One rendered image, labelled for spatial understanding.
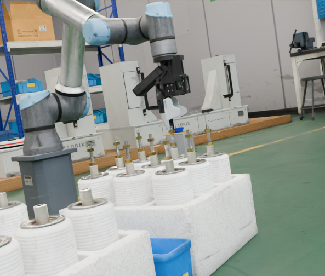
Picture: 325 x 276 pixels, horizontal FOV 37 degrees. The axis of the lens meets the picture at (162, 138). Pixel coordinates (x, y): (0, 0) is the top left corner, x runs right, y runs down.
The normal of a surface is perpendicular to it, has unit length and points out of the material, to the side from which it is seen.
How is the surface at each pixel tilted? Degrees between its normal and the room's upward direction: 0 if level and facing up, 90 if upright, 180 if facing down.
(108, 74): 90
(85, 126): 90
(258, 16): 90
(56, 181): 90
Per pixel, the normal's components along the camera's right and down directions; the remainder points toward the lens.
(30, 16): 0.73, 0.14
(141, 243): 0.85, -0.09
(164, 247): -0.53, 0.11
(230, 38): -0.72, 0.16
